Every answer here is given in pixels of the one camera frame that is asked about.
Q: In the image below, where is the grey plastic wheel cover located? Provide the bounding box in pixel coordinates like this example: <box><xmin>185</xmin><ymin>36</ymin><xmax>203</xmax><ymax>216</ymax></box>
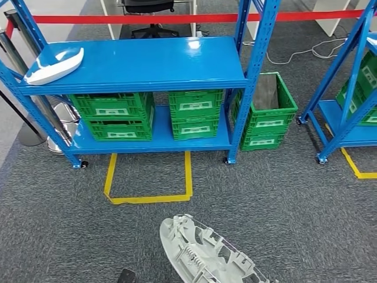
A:
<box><xmin>159</xmin><ymin>213</ymin><xmax>270</xmax><ymax>283</ymax></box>

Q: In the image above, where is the blue metal shelf rack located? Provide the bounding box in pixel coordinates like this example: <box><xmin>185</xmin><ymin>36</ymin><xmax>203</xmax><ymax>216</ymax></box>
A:
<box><xmin>0</xmin><ymin>0</ymin><xmax>282</xmax><ymax>169</ymax></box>
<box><xmin>296</xmin><ymin>0</ymin><xmax>377</xmax><ymax>165</ymax></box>

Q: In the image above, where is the white curved trim part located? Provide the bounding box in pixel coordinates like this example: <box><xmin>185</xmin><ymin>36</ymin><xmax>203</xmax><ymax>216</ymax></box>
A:
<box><xmin>23</xmin><ymin>47</ymin><xmax>84</xmax><ymax>86</ymax></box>

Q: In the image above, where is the green plastic crate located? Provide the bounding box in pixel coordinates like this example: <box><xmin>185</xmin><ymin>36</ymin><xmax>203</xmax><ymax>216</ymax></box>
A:
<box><xmin>68</xmin><ymin>92</ymin><xmax>155</xmax><ymax>120</ymax></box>
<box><xmin>240</xmin><ymin>130</ymin><xmax>285</xmax><ymax>152</ymax></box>
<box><xmin>231</xmin><ymin>72</ymin><xmax>299</xmax><ymax>136</ymax></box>
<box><xmin>336</xmin><ymin>80</ymin><xmax>377</xmax><ymax>127</ymax></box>
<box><xmin>84</xmin><ymin>117</ymin><xmax>154</xmax><ymax>142</ymax></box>
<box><xmin>170</xmin><ymin>115</ymin><xmax>220</xmax><ymax>142</ymax></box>
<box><xmin>168</xmin><ymin>88</ymin><xmax>225</xmax><ymax>118</ymax></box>
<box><xmin>356</xmin><ymin>51</ymin><xmax>377</xmax><ymax>100</ymax></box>

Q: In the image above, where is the red barrier tape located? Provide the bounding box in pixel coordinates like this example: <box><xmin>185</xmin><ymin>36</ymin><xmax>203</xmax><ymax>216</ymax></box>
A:
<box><xmin>5</xmin><ymin>9</ymin><xmax>366</xmax><ymax>40</ymax></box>

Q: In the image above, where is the black mesh office chair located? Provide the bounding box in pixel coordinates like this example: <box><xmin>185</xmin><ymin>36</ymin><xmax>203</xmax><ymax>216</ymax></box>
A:
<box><xmin>122</xmin><ymin>0</ymin><xmax>180</xmax><ymax>39</ymax></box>

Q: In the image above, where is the black base stanchion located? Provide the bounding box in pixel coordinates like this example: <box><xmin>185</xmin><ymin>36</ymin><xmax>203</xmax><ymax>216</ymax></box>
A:
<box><xmin>0</xmin><ymin>90</ymin><xmax>48</xmax><ymax>147</ymax></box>

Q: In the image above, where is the yellow floor tape square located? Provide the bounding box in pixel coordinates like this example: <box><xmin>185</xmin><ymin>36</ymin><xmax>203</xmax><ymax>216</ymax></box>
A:
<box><xmin>323</xmin><ymin>124</ymin><xmax>377</xmax><ymax>180</ymax></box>

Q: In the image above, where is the white floor cable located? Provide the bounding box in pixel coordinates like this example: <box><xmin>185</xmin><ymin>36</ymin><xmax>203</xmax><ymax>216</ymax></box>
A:
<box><xmin>241</xmin><ymin>37</ymin><xmax>347</xmax><ymax>65</ymax></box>

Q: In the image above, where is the chrome stanchion post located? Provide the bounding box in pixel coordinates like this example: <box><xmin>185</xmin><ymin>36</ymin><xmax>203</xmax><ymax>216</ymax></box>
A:
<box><xmin>0</xmin><ymin>31</ymin><xmax>81</xmax><ymax>154</ymax></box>
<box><xmin>3</xmin><ymin>9</ymin><xmax>38</xmax><ymax>55</ymax></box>

